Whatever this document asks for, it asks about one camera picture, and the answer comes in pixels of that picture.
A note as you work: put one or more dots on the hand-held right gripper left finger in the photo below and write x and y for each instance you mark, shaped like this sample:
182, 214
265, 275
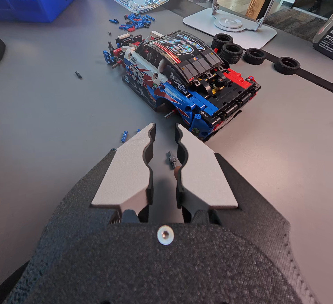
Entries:
122, 179

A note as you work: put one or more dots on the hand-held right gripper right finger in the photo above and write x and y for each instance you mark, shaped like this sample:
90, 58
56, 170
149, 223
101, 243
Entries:
208, 179

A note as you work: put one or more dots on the dark grey axle pin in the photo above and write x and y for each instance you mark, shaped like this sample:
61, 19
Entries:
171, 159

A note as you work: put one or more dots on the toy race car model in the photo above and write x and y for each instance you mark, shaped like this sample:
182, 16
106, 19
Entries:
177, 90

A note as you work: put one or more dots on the grey desk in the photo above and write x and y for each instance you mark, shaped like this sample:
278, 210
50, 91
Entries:
52, 127

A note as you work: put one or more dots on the black round pad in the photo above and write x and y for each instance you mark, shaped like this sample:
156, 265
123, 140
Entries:
2, 49

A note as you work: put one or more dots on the black connector pin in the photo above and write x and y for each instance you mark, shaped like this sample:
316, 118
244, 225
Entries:
78, 74

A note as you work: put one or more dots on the black rubber tyre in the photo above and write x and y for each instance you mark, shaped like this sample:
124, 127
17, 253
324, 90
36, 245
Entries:
248, 59
226, 58
279, 68
216, 44

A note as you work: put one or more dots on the pile of blue pins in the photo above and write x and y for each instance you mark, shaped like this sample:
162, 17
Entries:
135, 22

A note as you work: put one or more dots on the white monitor stand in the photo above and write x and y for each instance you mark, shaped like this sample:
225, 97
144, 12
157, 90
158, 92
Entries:
200, 23

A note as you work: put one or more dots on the black product box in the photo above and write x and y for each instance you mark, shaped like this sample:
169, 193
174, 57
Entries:
325, 41

